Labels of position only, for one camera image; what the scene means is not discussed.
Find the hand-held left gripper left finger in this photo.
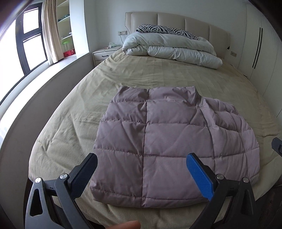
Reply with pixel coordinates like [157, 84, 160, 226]
[25, 153, 98, 229]

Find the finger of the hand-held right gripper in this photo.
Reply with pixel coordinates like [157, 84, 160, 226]
[272, 138, 282, 158]

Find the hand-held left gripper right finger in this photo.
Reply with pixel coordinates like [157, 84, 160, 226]
[186, 153, 257, 229]

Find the mauve quilted down jacket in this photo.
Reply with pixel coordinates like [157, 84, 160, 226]
[89, 86, 260, 208]

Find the person's left hand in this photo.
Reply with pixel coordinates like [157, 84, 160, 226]
[109, 221, 141, 229]

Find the white wardrobe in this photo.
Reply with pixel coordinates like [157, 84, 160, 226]
[237, 3, 282, 117]

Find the bed with beige sheet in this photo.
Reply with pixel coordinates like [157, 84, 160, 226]
[28, 45, 280, 229]

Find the white nightstand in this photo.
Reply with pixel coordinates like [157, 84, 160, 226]
[92, 45, 122, 66]

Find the white folded duvet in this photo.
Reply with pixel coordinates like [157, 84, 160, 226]
[122, 31, 223, 69]

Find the green plastic item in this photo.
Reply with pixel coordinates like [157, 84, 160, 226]
[62, 36, 72, 50]

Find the black framed window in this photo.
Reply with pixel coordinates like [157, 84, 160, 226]
[15, 7, 49, 76]

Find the beige curtain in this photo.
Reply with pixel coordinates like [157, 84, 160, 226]
[42, 0, 63, 64]

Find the white shelf unit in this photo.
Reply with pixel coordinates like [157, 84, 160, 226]
[56, 0, 76, 59]

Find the zebra print pillow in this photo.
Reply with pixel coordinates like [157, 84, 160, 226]
[135, 24, 199, 40]

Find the cream padded headboard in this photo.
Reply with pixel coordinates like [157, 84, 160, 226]
[125, 12, 231, 59]

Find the long black wardrobe handle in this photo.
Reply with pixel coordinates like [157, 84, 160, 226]
[252, 27, 263, 69]

